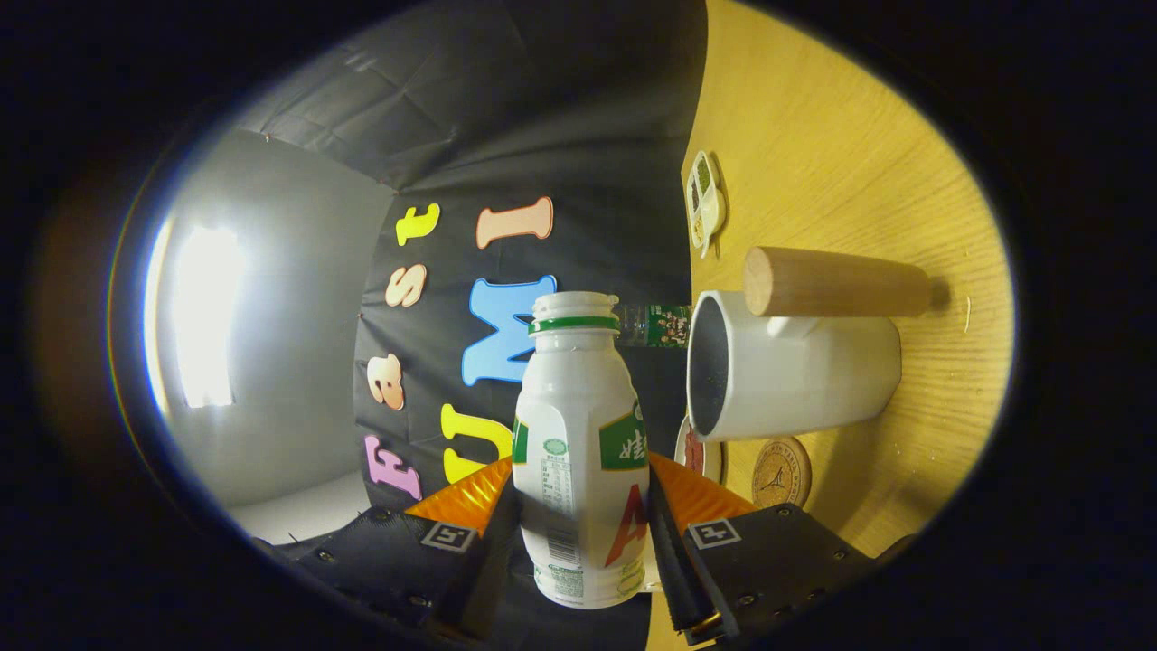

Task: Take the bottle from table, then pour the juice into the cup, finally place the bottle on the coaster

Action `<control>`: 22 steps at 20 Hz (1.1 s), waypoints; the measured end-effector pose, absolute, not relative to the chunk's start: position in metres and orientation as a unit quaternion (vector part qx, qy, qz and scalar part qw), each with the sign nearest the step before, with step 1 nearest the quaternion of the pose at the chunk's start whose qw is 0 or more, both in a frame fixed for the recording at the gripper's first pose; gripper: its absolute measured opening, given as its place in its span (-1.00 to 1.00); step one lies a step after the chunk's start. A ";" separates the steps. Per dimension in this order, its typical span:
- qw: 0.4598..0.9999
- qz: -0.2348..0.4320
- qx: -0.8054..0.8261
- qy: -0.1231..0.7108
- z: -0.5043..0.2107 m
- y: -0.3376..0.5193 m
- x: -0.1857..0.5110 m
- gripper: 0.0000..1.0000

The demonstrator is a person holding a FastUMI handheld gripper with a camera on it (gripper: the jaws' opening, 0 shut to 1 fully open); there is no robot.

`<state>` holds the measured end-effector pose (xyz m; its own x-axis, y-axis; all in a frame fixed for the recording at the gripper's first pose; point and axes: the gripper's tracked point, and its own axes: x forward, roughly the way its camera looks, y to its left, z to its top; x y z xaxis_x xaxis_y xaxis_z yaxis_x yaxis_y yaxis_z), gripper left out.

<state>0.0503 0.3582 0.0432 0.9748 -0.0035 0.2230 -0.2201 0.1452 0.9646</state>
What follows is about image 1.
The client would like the wooden table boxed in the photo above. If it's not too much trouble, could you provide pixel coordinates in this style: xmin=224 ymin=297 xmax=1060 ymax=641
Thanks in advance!
xmin=646 ymin=0 xmax=1015 ymax=651

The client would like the black backdrop cloth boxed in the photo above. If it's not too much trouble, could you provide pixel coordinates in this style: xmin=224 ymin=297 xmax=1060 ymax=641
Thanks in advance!
xmin=235 ymin=0 xmax=710 ymax=543

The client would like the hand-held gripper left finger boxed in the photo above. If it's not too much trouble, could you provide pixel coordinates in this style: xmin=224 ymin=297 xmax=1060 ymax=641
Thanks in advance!
xmin=258 ymin=455 xmax=530 ymax=646

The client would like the round cork coaster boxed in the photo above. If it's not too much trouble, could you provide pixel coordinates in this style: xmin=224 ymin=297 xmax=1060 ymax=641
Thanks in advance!
xmin=751 ymin=437 xmax=813 ymax=509

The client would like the white divided tray with beans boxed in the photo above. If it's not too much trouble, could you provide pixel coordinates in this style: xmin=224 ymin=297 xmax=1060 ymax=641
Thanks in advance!
xmin=685 ymin=149 xmax=728 ymax=259

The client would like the white juice bottle green label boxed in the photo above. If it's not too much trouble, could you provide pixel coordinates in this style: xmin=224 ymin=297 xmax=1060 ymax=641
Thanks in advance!
xmin=511 ymin=291 xmax=652 ymax=610

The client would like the white cup wooden handle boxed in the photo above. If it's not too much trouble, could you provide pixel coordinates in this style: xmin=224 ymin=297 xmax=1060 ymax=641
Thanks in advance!
xmin=686 ymin=246 xmax=933 ymax=443

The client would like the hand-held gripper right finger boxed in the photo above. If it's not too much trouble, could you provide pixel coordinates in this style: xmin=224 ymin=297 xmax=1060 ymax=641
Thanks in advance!
xmin=644 ymin=450 xmax=880 ymax=646

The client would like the clear plastic water bottle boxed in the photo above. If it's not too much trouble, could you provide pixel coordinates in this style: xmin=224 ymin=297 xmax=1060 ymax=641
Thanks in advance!
xmin=613 ymin=303 xmax=695 ymax=349

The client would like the round white plate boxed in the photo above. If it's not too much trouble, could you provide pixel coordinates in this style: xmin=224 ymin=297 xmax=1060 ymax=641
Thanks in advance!
xmin=673 ymin=414 xmax=726 ymax=485

